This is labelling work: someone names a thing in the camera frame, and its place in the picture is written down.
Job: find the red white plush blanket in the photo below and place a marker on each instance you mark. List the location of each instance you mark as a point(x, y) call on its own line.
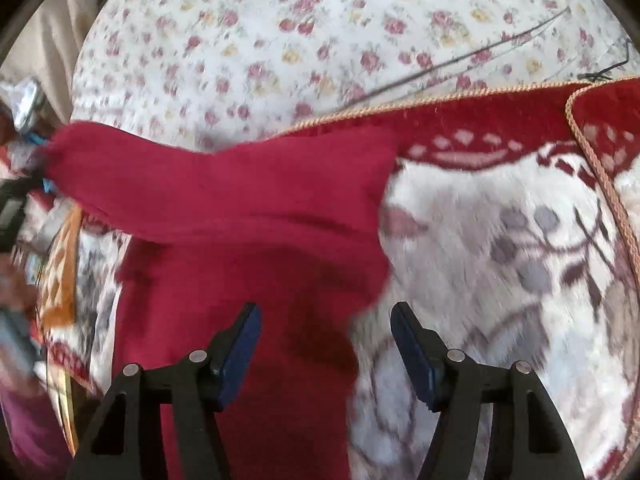
point(511, 227)

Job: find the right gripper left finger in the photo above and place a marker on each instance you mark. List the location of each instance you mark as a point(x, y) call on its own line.
point(126, 437)

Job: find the person's left hand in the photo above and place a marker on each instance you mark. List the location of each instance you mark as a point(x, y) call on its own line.
point(15, 293)

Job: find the red fleece shirt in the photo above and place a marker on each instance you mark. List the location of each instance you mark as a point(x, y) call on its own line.
point(289, 224)

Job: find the silver grey device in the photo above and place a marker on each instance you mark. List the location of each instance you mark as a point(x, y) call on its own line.
point(28, 101)

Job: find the floral white duvet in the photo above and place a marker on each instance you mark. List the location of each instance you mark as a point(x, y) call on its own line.
point(205, 74)

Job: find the orange patterned blanket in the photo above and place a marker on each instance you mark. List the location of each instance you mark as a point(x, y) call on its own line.
point(57, 310)

